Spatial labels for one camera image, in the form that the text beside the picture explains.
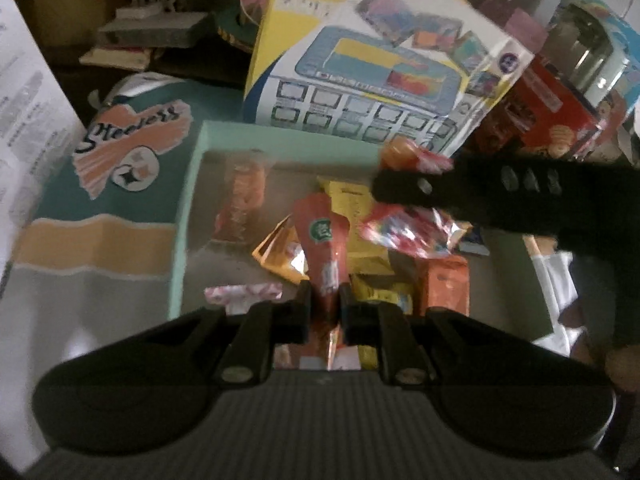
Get colourful foil snack bag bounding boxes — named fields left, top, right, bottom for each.
left=359, top=206, right=468, bottom=260

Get red cookie tin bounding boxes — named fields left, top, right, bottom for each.
left=475, top=55, right=601, bottom=161

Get white printed instruction sheet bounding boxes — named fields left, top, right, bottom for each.
left=0, top=0, right=88, bottom=271

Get small yellow cartoon packet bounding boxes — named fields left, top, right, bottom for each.
left=251, top=215, right=311, bottom=281

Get toy tablet box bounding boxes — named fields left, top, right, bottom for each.
left=242, top=0, right=536, bottom=158

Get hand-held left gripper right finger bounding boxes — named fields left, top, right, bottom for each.
left=341, top=284, right=553, bottom=388

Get large yellow snack packet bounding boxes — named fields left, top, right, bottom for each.
left=320, top=180, right=396, bottom=276

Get red foil snack packet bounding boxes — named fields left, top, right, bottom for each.
left=215, top=162, right=266, bottom=243

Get red packet with green label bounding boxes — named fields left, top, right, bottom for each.
left=291, top=192, right=351, bottom=361

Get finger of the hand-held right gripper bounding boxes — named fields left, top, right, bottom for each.
left=372, top=157, right=566, bottom=238

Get printed blanket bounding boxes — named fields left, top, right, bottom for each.
left=0, top=72, right=601, bottom=361

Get pale green cardboard box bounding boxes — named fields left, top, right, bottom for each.
left=167, top=121, right=556, bottom=346

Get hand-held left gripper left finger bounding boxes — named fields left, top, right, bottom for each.
left=107, top=281, right=312, bottom=386

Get blue packaged metal cup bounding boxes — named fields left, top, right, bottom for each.
left=547, top=0, right=640, bottom=111

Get yellow snack packet with text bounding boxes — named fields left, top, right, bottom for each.
left=350, top=274, right=416, bottom=313

